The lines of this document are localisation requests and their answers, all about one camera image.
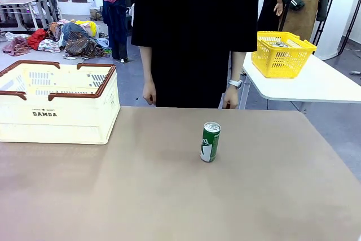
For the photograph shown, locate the person right hand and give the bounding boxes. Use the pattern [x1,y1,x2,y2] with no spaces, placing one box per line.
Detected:
[142,81,157,106]

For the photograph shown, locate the person left hand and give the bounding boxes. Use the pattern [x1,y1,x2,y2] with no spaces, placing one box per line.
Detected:
[222,85,240,109]

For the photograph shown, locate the green drink can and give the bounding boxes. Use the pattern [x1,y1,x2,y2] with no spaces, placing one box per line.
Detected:
[200,121,222,163]

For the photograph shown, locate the person right forearm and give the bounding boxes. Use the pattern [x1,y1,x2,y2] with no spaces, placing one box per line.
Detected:
[140,45,156,84]

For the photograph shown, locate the person left forearm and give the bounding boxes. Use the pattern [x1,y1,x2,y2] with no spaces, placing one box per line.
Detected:
[230,50,245,81]

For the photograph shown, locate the yellow plastic basket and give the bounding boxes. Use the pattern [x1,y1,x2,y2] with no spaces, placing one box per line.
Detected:
[250,30,318,79]

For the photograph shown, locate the silver wristwatch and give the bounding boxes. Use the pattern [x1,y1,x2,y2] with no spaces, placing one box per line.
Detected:
[227,78,243,89]

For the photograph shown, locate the person torso black shirt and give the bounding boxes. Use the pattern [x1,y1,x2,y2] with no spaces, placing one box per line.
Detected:
[131,0,261,109]

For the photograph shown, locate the white side table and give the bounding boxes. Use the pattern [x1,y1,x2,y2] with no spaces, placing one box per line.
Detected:
[241,36,361,111]

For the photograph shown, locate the striped brown garment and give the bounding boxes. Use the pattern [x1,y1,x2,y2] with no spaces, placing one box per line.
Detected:
[64,30,107,59]

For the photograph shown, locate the blue denim garment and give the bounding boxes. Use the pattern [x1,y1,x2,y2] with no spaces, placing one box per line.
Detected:
[61,23,89,40]

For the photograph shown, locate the red garment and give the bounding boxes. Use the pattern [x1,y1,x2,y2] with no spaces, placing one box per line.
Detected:
[27,28,47,51]

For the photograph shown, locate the black rack poles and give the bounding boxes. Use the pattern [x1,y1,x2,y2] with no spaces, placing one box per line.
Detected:
[311,0,342,46]

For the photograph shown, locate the maroon patterned garment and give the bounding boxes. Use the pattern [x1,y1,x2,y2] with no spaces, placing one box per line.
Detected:
[2,36,30,57]

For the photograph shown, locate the black tripod leg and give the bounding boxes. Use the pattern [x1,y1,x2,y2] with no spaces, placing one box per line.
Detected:
[337,0,361,55]

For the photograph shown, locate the cream folding basket brown handles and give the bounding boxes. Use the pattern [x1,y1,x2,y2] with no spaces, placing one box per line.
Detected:
[0,60,121,145]

